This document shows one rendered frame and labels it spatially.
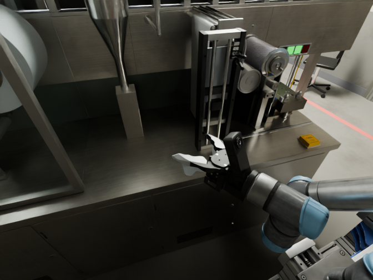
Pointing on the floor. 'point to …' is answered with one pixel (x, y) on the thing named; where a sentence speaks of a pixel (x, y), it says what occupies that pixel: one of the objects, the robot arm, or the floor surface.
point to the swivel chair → (327, 63)
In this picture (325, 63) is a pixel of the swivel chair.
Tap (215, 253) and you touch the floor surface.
